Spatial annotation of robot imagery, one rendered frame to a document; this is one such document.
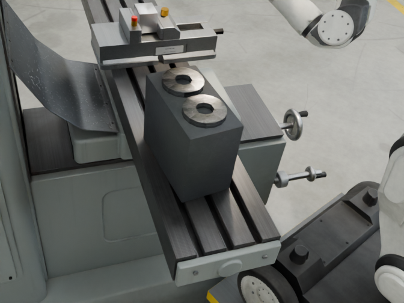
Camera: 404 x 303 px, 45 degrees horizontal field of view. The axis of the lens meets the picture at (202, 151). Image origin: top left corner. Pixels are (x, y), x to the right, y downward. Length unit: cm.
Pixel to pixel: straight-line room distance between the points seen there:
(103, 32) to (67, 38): 186
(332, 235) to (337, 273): 12
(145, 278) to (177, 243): 80
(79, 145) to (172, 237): 46
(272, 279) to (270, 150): 44
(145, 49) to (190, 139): 54
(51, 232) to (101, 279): 29
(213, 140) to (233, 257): 24
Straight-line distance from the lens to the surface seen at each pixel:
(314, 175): 177
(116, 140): 135
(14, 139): 126
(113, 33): 142
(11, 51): 121
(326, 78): 323
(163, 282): 176
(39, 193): 144
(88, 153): 136
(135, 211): 159
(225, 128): 94
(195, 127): 93
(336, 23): 115
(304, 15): 119
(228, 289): 154
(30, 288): 170
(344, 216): 157
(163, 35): 139
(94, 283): 176
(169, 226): 100
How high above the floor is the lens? 171
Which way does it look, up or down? 44 degrees down
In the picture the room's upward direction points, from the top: 9 degrees clockwise
